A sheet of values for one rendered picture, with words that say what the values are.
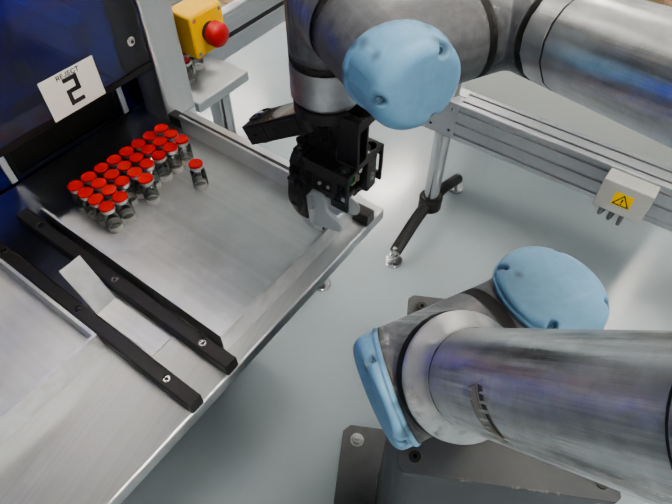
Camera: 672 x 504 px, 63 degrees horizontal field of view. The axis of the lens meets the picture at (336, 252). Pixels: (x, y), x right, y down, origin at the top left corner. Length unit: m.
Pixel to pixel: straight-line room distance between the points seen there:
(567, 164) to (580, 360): 1.26
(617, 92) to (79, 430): 0.59
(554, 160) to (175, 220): 1.06
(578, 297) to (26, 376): 0.60
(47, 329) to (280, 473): 0.91
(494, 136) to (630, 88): 1.21
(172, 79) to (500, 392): 0.75
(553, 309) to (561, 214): 1.61
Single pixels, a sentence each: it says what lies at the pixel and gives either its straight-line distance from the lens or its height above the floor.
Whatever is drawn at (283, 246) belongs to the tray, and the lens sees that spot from 0.75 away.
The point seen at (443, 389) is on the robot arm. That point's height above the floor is 1.06.
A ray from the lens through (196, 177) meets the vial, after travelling 0.82.
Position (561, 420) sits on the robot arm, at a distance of 0.32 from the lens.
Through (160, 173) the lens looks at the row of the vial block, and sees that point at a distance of 0.86.
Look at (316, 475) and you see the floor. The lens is 1.52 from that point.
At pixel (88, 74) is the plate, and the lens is 0.86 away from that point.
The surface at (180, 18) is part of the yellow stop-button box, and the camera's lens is 0.96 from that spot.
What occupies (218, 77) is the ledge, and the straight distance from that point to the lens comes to 1.08.
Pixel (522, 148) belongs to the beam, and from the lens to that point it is 1.58.
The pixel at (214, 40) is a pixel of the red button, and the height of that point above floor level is 0.99.
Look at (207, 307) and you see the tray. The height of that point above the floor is 0.88.
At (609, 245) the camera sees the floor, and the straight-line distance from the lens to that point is 2.12.
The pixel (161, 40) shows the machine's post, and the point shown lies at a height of 1.02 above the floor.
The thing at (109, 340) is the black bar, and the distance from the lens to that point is 0.69.
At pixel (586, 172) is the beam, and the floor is 0.50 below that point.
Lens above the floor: 1.45
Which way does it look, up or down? 51 degrees down
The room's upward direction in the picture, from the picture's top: straight up
